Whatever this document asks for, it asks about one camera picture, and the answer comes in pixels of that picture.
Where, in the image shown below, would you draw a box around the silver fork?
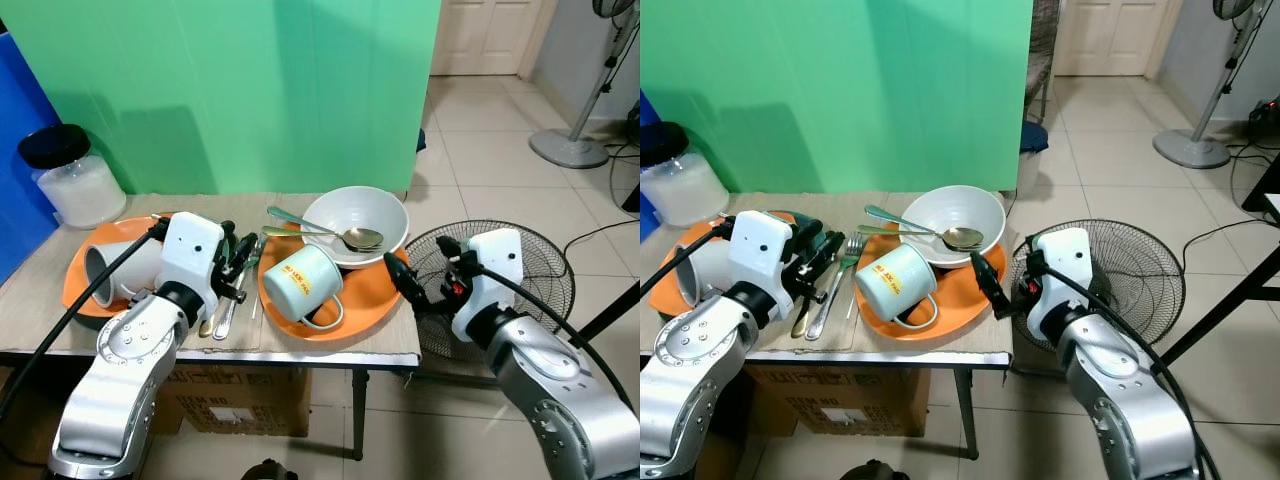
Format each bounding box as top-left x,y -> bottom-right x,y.
212,243 -> 264,343
807,234 -> 868,343

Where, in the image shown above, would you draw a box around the orange plate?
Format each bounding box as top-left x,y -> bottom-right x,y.
854,222 -> 1012,342
257,235 -> 412,344
62,213 -> 193,319
648,210 -> 801,317

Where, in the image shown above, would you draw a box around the cream enamel mug yellow label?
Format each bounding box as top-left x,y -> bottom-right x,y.
855,243 -> 942,330
262,243 -> 347,332

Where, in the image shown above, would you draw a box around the white bowl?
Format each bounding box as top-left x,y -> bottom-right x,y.
300,186 -> 411,270
899,185 -> 1008,270

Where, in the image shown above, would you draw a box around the grey mug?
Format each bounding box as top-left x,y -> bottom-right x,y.
675,238 -> 738,307
82,238 -> 167,309

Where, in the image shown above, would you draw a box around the printed cardboard box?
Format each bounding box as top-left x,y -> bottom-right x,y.
745,365 -> 934,439
150,365 -> 314,439

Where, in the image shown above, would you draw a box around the black-lidded clear jar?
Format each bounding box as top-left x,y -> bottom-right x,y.
640,122 -> 732,228
18,124 -> 129,230

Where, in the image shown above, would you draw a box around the dark metal table leg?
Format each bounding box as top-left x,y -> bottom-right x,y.
954,367 -> 980,462
349,367 -> 370,462

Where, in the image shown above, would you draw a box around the green screen panel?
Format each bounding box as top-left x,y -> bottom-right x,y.
0,0 -> 443,197
640,0 -> 1035,195

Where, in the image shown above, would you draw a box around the grey standing fan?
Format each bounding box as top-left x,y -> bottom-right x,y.
528,0 -> 641,170
1152,0 -> 1264,170

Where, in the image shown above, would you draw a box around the blue panel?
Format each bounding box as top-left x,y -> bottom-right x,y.
640,90 -> 667,243
0,30 -> 63,287

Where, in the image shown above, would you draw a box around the grey mesh chair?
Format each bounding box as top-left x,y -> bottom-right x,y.
1022,0 -> 1064,127

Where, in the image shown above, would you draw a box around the white panel door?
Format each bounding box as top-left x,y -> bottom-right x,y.
430,0 -> 560,78
1052,0 -> 1187,78

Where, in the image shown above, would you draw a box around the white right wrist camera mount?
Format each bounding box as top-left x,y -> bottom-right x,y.
1028,228 -> 1094,341
452,228 -> 527,343

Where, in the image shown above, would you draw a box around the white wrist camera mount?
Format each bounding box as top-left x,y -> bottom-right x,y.
452,228 -> 527,343
728,210 -> 797,297
158,212 -> 227,298
1028,228 -> 1094,341

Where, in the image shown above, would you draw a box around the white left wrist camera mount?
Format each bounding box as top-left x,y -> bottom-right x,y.
158,212 -> 227,298
728,210 -> 797,297

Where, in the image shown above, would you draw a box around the gold-handled spoon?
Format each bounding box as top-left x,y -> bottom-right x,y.
262,226 -> 387,254
857,224 -> 987,252

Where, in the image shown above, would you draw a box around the teal-handled silver utensil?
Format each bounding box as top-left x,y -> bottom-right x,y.
864,204 -> 942,238
266,206 -> 347,240

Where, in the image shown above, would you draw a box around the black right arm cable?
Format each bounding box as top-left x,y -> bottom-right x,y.
468,260 -> 641,393
1030,255 -> 1222,480

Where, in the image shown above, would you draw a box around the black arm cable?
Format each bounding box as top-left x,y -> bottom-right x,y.
468,260 -> 641,393
1030,255 -> 1222,480
640,214 -> 737,297
0,212 -> 173,423

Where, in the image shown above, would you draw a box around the black wire fan grille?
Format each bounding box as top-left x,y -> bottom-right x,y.
1009,219 -> 1187,354
404,219 -> 577,364

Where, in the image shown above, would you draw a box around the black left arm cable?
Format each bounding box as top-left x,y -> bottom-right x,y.
640,214 -> 737,297
0,212 -> 173,423

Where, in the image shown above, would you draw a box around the black floor cable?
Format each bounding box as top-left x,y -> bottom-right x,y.
562,219 -> 641,257
1184,217 -> 1280,252

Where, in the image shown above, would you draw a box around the black desk frame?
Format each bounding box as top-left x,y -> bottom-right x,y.
1159,194 -> 1280,374
577,279 -> 641,344

